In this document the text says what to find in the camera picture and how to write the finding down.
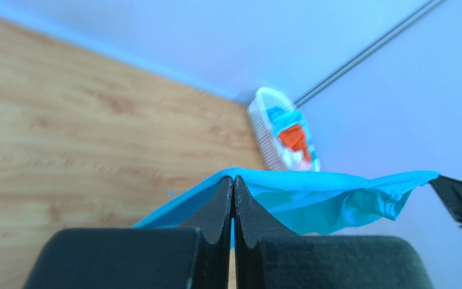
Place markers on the white shirt in basket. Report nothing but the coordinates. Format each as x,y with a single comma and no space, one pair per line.
294,160

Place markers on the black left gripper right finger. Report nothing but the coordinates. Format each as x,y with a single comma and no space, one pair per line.
270,255

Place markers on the teal t shirt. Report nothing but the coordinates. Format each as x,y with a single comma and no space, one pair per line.
305,202

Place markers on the right corner aluminium post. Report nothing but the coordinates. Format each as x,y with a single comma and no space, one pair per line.
369,50

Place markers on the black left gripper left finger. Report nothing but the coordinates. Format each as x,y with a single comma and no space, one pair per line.
193,255

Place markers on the light teal shirt in basket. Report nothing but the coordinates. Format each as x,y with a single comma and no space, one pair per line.
281,119

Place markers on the orange shirt in basket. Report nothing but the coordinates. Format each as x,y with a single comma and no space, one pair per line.
295,139

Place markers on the white plastic laundry basket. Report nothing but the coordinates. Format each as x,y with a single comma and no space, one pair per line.
266,98

